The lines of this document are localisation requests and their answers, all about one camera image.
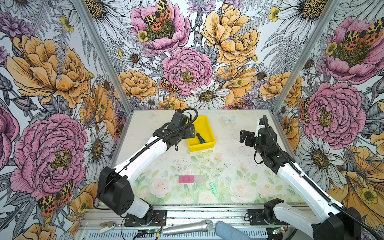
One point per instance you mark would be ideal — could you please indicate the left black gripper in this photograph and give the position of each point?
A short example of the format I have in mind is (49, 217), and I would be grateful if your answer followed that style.
(187, 134)

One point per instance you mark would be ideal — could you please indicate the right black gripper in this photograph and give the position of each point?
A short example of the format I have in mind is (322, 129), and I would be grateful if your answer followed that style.
(251, 136)

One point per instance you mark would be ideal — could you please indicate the yellow plastic bin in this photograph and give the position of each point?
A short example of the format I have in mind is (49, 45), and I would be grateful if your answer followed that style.
(203, 127)

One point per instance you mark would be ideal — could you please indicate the green black screwdriver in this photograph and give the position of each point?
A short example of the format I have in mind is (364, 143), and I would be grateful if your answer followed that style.
(200, 138)

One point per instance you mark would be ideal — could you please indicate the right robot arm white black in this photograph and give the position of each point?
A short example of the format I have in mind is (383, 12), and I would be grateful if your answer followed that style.
(329, 221)

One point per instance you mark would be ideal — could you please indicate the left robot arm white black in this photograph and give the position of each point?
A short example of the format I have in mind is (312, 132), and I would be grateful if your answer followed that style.
(115, 184)

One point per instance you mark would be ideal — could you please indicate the pink ridged block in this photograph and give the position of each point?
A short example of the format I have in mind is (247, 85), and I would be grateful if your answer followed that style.
(188, 179)

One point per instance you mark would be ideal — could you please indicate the small green comb piece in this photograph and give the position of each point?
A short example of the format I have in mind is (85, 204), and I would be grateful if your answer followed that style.
(213, 188)

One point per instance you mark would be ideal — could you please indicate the right green circuit board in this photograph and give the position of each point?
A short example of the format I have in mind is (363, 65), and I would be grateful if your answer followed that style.
(278, 231)

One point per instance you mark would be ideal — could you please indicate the blue grey foam windscreen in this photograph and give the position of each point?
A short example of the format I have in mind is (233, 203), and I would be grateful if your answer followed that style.
(227, 232)

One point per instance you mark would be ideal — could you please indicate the silver microphone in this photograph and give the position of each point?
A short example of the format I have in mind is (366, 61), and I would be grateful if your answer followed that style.
(203, 226)

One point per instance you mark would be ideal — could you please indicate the small green circuit board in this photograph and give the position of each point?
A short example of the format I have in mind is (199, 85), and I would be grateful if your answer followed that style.
(153, 233)

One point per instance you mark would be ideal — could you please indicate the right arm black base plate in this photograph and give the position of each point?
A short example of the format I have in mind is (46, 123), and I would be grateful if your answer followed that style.
(256, 217)

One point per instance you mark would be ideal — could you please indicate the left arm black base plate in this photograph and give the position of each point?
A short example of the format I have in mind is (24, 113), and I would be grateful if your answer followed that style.
(154, 218)

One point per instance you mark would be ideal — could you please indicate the white clip on rail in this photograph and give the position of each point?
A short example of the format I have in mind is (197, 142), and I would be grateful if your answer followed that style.
(106, 226)

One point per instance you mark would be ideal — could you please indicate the aluminium front rail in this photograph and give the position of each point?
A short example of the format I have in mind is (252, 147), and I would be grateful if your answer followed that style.
(204, 214)

